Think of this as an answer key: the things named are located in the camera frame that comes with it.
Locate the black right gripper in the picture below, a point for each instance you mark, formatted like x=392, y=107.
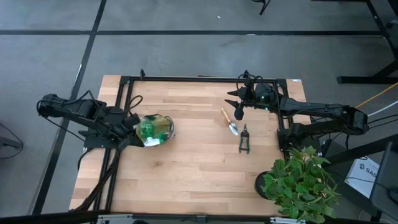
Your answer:
x=262, y=96

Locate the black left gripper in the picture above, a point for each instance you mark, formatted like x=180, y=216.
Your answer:
x=127, y=126

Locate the green spray bottle white nozzle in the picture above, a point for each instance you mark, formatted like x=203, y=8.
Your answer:
x=154, y=129

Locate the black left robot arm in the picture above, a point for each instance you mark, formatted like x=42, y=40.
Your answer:
x=77, y=109

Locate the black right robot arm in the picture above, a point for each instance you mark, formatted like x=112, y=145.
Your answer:
x=311, y=107

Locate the black plant pot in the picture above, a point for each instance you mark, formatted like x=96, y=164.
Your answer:
x=258, y=185

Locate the green leafy plant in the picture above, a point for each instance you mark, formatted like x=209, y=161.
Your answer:
x=298, y=186

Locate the black desk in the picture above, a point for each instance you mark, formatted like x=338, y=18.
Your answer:
x=367, y=80

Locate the white printed cardboard box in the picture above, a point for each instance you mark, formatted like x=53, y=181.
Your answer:
x=362, y=177

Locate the black diagonal frame strut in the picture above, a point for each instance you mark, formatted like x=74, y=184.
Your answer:
x=102, y=183
x=357, y=152

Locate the silver aluminium bracket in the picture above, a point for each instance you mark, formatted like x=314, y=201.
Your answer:
x=286, y=221

